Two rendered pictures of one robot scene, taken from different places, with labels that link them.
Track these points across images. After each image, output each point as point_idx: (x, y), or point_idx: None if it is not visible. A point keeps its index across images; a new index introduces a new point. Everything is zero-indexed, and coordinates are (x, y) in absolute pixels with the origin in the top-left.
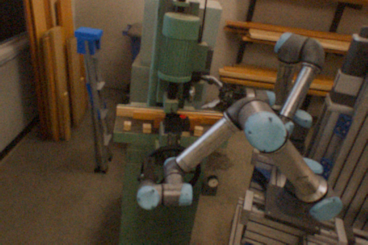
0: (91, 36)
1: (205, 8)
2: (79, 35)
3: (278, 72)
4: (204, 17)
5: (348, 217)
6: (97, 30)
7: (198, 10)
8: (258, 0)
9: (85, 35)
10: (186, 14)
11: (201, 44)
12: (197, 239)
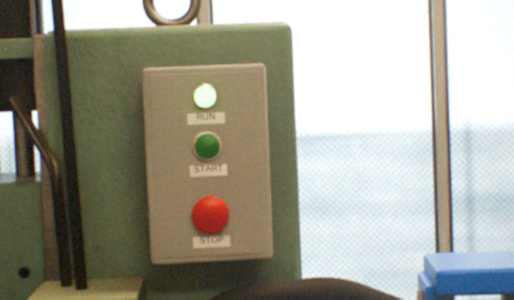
0: (431, 277)
1: (56, 62)
2: (426, 268)
3: None
4: (61, 116)
5: None
6: (498, 265)
7: (45, 79)
8: None
9: (429, 270)
10: (12, 101)
11: (51, 291)
12: None
